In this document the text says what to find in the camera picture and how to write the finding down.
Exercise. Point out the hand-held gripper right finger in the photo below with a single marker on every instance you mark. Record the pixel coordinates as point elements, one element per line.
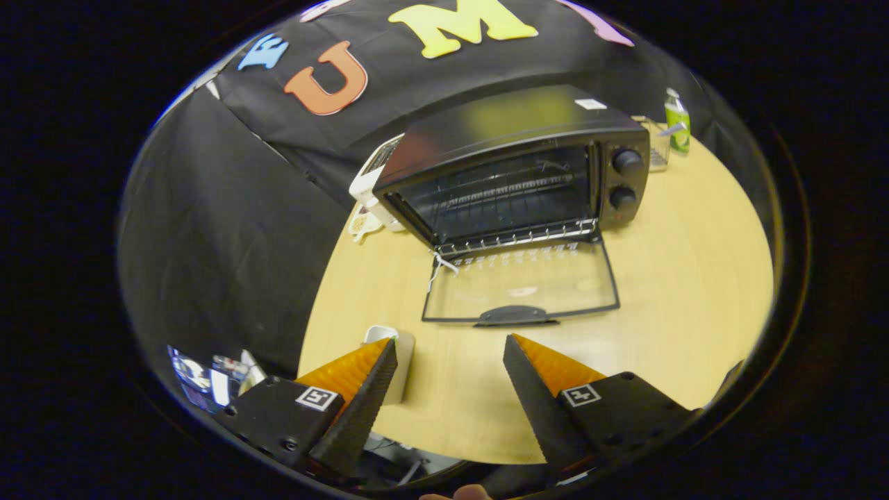
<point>531,403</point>

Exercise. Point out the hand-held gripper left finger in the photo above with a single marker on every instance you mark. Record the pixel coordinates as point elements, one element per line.
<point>361,410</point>

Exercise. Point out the black toaster oven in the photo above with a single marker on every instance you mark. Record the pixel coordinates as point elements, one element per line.
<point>514,118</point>

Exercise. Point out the white plastic tray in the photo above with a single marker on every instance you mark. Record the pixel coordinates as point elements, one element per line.
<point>406,368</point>

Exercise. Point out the small beige object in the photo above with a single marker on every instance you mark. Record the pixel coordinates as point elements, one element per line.
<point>362,223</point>

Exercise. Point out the white device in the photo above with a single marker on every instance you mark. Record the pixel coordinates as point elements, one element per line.
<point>368,184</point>

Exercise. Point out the clear plastic container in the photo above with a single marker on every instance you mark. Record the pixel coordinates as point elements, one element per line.
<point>658,149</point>

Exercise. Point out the green plastic bottle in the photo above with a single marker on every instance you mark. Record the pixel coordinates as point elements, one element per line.
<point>677,128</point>

